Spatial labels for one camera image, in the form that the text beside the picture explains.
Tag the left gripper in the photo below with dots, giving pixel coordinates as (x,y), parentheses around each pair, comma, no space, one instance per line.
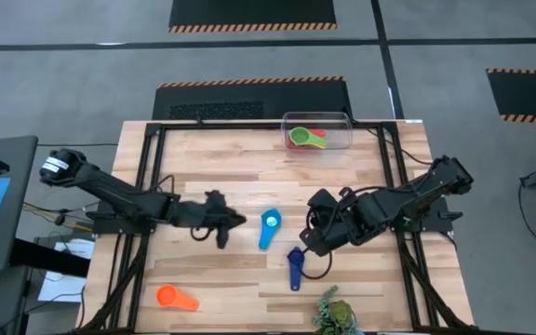
(198,213)

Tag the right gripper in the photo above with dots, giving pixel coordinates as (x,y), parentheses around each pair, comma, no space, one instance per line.
(324,235)

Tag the teal measuring cup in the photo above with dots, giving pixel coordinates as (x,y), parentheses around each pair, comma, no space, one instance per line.
(268,237)

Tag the dark indigo measuring cup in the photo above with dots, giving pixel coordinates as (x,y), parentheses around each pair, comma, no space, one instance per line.
(296,279)

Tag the yellow measuring cup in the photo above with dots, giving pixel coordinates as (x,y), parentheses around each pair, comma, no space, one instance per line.
(320,145)

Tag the orange measuring cup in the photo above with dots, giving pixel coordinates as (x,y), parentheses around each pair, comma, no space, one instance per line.
(168,295)

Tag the red measuring cup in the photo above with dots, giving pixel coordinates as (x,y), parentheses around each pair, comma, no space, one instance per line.
(321,132)

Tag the green measuring cup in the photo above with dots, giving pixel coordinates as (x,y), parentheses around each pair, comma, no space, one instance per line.
(299,135)

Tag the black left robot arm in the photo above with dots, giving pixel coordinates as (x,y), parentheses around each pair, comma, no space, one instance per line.
(110,193)

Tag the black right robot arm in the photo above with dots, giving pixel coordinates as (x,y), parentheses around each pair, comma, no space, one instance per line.
(412,200)

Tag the artificial succulent plant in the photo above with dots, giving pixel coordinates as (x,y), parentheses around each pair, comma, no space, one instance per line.
(340,314)

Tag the clear plastic bin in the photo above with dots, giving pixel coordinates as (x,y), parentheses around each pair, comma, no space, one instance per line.
(340,135)

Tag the black mat hazard-striped edge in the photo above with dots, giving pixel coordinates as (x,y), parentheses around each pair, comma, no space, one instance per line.
(528,93)
(249,11)
(296,100)

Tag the black desk support bar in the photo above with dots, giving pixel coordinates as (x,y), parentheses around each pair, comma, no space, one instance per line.
(54,260)

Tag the white papers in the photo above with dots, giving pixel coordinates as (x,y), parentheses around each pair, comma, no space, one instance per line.
(58,288)

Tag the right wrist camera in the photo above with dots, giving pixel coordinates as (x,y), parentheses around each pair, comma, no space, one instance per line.
(323,199)

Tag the black table frame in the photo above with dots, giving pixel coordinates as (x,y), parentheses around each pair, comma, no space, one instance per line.
(272,125)

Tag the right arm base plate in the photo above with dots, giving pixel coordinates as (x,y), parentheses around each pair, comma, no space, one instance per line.
(435,223)

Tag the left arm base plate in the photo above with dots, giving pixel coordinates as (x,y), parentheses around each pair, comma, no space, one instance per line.
(110,228)

